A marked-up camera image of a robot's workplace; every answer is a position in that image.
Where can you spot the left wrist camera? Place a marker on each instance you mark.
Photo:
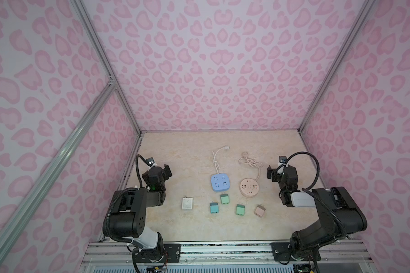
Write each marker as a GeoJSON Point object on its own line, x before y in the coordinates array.
{"type": "Point", "coordinates": [150, 162]}

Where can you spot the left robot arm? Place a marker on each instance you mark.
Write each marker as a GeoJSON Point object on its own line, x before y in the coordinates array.
{"type": "Point", "coordinates": [126, 215]}

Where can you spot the blue square power strip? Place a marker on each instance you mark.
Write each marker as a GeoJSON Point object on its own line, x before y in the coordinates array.
{"type": "Point", "coordinates": [220, 182]}

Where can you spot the teal plug adapter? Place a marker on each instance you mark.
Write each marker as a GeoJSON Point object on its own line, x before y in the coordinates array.
{"type": "Point", "coordinates": [214, 207]}

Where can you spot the pink round power strip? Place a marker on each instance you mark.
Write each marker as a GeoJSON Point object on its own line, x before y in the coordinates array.
{"type": "Point", "coordinates": [249, 188]}

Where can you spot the white plug adapter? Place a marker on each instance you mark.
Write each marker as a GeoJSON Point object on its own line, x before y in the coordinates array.
{"type": "Point", "coordinates": [187, 203]}

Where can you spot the green plug adapter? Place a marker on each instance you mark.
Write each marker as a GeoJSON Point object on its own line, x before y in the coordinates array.
{"type": "Point", "coordinates": [240, 210]}
{"type": "Point", "coordinates": [225, 199]}

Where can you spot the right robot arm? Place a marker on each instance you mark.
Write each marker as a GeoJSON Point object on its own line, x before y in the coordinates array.
{"type": "Point", "coordinates": [338, 216]}

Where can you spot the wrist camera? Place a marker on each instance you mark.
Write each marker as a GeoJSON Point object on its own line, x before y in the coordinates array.
{"type": "Point", "coordinates": [150, 162]}
{"type": "Point", "coordinates": [282, 159]}

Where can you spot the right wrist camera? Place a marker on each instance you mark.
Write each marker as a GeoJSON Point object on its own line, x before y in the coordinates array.
{"type": "Point", "coordinates": [282, 159]}

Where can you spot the aluminium frame diagonal bar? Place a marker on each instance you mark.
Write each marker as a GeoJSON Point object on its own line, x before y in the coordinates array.
{"type": "Point", "coordinates": [25, 211]}

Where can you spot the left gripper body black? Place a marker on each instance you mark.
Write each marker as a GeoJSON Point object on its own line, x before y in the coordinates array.
{"type": "Point", "coordinates": [162, 172]}

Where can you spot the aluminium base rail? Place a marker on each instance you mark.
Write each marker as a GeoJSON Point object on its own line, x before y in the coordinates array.
{"type": "Point", "coordinates": [346, 256]}

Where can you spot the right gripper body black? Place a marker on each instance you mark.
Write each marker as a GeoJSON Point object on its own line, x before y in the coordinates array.
{"type": "Point", "coordinates": [275, 174]}

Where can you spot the pink plug adapter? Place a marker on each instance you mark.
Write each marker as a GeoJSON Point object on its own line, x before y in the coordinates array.
{"type": "Point", "coordinates": [260, 211]}

